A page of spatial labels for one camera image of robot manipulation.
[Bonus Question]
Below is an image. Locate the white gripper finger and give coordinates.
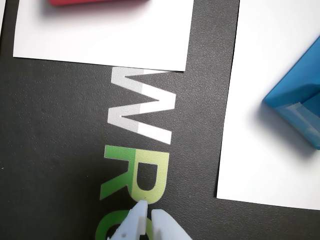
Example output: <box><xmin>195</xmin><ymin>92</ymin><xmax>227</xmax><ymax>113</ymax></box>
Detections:
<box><xmin>107</xmin><ymin>199</ymin><xmax>149</xmax><ymax>240</ymax></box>
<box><xmin>151</xmin><ymin>209</ymin><xmax>193</xmax><ymax>240</ymax></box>

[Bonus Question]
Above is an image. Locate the white paper sheet marked HOME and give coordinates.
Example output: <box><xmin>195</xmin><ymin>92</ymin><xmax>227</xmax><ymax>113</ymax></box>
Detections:
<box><xmin>216</xmin><ymin>0</ymin><xmax>320</xmax><ymax>211</ymax></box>

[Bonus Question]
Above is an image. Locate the blue paper box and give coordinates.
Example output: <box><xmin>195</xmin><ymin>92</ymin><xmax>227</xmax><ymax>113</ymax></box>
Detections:
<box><xmin>261</xmin><ymin>36</ymin><xmax>320</xmax><ymax>151</ymax></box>

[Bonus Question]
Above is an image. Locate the pink paper box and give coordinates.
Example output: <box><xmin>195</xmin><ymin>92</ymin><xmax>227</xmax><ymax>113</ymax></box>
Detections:
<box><xmin>47</xmin><ymin>0</ymin><xmax>151</xmax><ymax>7</ymax></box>

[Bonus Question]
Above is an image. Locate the black mat with WRO print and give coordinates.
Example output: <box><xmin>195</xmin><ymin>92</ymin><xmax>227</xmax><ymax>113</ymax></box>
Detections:
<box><xmin>0</xmin><ymin>0</ymin><xmax>320</xmax><ymax>240</ymax></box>

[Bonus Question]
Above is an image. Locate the white paper sheet marked 1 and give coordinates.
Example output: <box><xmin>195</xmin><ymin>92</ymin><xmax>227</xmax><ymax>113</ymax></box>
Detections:
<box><xmin>12</xmin><ymin>0</ymin><xmax>195</xmax><ymax>72</ymax></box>

